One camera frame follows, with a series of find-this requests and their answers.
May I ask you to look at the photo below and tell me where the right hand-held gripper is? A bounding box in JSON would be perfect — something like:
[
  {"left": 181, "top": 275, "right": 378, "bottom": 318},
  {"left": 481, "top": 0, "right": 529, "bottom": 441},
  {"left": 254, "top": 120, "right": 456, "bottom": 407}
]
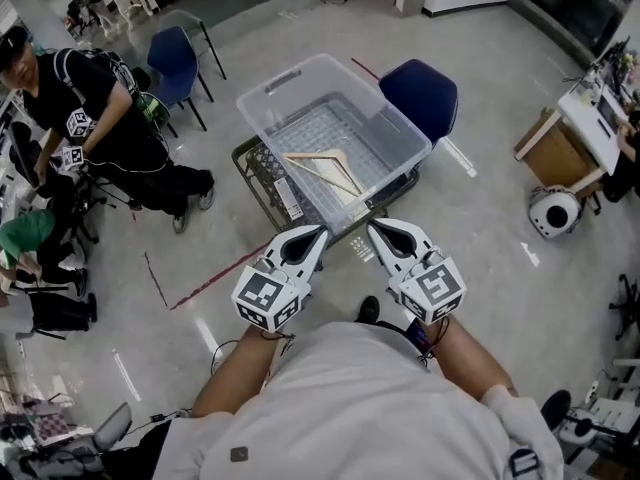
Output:
[{"left": 366, "top": 218, "right": 467, "bottom": 325}]

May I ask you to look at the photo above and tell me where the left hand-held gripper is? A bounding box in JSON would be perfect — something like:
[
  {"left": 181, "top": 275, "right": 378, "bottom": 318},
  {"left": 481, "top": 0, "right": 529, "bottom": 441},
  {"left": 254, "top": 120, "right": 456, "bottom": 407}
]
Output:
[{"left": 230, "top": 223, "right": 331, "bottom": 333}]

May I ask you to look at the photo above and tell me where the wooden clothes hanger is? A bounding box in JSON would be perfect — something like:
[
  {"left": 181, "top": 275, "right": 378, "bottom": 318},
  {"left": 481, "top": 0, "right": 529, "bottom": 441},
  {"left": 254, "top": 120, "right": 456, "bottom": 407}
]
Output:
[{"left": 283, "top": 147, "right": 366, "bottom": 199}]

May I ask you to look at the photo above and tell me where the clear plastic storage bin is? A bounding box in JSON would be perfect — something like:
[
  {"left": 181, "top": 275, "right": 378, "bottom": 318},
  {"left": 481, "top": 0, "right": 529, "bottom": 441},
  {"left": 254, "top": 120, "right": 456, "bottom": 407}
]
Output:
[{"left": 236, "top": 52, "right": 433, "bottom": 237}]

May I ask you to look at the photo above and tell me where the person's right forearm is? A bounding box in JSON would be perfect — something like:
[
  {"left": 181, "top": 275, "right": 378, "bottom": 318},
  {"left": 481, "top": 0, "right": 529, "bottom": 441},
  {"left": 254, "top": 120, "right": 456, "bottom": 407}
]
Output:
[{"left": 432, "top": 315, "right": 519, "bottom": 404}]

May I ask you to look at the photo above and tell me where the person's left forearm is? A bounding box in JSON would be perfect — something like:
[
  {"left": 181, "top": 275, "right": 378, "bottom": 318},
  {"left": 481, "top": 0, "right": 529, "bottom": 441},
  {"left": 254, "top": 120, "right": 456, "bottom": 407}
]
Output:
[{"left": 192, "top": 327, "right": 286, "bottom": 419}]

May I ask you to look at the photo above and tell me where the brown cardboard box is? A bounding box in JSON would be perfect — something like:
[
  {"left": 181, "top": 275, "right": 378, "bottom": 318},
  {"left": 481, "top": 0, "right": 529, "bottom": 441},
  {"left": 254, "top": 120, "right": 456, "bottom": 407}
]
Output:
[{"left": 519, "top": 117, "right": 594, "bottom": 189}]

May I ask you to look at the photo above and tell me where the grey remote control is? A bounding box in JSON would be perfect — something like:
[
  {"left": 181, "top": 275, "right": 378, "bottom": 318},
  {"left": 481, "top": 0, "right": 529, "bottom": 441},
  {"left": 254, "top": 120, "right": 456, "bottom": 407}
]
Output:
[{"left": 273, "top": 176, "right": 305, "bottom": 220}]

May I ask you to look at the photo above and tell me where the person's black left shoe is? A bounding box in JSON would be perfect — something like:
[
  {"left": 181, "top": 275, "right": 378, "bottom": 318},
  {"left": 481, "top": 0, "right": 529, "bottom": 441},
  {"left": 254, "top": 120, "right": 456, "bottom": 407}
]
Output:
[{"left": 357, "top": 295, "right": 381, "bottom": 325}]

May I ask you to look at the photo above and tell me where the person's black shoe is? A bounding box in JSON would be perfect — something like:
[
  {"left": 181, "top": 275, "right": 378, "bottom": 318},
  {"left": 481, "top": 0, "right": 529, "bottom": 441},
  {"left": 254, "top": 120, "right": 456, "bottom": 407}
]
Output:
[
  {"left": 357, "top": 295, "right": 381, "bottom": 325},
  {"left": 539, "top": 390, "right": 573, "bottom": 432}
]

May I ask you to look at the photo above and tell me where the small black electronic module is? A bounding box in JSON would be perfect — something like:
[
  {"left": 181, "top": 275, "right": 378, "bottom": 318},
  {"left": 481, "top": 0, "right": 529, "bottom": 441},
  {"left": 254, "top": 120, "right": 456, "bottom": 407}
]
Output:
[{"left": 407, "top": 317, "right": 431, "bottom": 354}]

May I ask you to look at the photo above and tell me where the black mesh side table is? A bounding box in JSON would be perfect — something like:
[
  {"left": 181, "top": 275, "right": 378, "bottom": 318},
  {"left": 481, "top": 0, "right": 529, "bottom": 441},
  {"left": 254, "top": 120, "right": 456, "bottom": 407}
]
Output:
[{"left": 231, "top": 135, "right": 421, "bottom": 249}]

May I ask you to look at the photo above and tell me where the white pet carrier backpack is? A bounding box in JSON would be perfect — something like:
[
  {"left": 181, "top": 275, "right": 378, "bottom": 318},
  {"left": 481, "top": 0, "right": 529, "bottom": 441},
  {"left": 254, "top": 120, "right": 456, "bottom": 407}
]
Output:
[{"left": 528, "top": 186, "right": 584, "bottom": 242}]

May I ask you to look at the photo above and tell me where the dark blue padded chair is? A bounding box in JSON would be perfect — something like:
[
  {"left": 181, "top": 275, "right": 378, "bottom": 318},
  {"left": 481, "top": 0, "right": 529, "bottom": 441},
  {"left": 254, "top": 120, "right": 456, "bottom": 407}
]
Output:
[{"left": 378, "top": 58, "right": 459, "bottom": 147}]

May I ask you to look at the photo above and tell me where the person's white shirt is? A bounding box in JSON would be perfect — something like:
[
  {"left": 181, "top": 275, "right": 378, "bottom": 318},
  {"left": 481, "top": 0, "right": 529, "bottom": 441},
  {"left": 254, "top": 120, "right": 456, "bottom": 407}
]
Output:
[{"left": 159, "top": 320, "right": 566, "bottom": 480}]

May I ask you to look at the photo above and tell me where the person's black right shoe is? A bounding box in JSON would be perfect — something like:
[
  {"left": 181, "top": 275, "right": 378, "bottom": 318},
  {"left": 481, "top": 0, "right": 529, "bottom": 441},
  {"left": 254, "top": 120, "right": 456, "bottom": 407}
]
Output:
[{"left": 539, "top": 390, "right": 573, "bottom": 432}]

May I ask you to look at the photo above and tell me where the white wooden-framed desk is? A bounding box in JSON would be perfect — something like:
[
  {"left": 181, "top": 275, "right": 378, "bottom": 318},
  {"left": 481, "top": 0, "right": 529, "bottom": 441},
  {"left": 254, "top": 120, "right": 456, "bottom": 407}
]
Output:
[{"left": 514, "top": 57, "right": 640, "bottom": 209}]

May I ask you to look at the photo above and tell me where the black chair base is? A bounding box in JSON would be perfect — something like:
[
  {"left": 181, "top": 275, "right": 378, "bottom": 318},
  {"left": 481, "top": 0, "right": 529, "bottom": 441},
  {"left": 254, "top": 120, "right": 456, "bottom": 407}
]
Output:
[{"left": 608, "top": 273, "right": 640, "bottom": 342}]

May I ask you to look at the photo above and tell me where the blue plastic chair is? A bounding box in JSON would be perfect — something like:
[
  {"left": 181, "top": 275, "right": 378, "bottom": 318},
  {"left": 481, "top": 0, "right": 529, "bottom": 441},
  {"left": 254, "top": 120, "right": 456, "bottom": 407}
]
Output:
[{"left": 147, "top": 25, "right": 214, "bottom": 132}]

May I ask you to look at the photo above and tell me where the grey office chair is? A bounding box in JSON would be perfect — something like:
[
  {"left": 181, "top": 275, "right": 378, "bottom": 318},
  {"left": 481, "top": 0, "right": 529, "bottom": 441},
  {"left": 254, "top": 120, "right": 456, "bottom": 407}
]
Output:
[{"left": 19, "top": 401, "right": 134, "bottom": 480}]

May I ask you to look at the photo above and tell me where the white machine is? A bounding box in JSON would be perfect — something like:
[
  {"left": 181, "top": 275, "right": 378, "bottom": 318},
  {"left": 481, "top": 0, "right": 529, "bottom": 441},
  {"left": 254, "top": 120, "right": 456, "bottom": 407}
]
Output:
[{"left": 559, "top": 397, "right": 640, "bottom": 464}]

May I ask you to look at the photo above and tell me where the black office chair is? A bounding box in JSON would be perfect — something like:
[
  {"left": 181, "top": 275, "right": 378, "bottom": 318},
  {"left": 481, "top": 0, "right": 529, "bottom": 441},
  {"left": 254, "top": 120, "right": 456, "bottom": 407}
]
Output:
[{"left": 9, "top": 121, "right": 46, "bottom": 189}]

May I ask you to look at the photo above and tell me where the checkered board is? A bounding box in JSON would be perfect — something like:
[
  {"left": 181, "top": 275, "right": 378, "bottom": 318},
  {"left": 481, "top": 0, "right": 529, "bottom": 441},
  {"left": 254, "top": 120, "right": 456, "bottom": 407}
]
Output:
[{"left": 29, "top": 412, "right": 69, "bottom": 442}]

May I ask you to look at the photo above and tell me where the black floor cable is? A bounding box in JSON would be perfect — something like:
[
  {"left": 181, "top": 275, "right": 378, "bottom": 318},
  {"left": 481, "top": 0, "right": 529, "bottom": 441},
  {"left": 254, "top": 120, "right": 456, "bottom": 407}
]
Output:
[{"left": 134, "top": 337, "right": 246, "bottom": 424}]

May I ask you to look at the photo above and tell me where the grey strap buckle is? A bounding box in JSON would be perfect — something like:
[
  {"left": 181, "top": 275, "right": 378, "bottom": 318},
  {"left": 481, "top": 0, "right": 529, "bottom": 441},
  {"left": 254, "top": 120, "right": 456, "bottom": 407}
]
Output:
[{"left": 507, "top": 447, "right": 541, "bottom": 477}]

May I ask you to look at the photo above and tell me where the grey chair black frame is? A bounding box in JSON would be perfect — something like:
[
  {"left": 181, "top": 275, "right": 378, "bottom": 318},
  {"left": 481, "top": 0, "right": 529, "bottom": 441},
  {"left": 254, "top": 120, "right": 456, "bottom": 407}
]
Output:
[{"left": 159, "top": 9, "right": 227, "bottom": 82}]

